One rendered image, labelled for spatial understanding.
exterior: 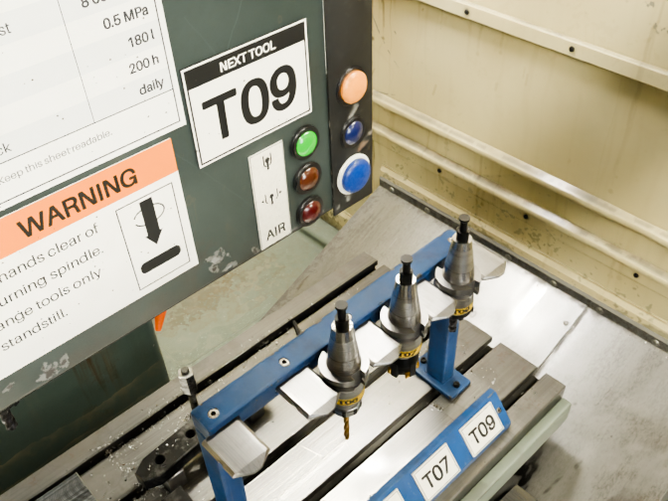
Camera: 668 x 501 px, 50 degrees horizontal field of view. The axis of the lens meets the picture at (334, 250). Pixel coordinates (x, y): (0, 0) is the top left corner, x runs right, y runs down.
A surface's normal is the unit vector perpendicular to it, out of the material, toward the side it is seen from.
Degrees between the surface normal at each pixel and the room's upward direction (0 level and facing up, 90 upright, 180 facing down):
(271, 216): 90
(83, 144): 90
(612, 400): 24
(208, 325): 0
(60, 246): 90
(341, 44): 90
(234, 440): 0
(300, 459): 0
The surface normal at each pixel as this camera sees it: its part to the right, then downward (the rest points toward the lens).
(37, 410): 0.69, 0.47
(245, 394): -0.04, -0.74
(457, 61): -0.73, 0.47
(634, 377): -0.33, -0.48
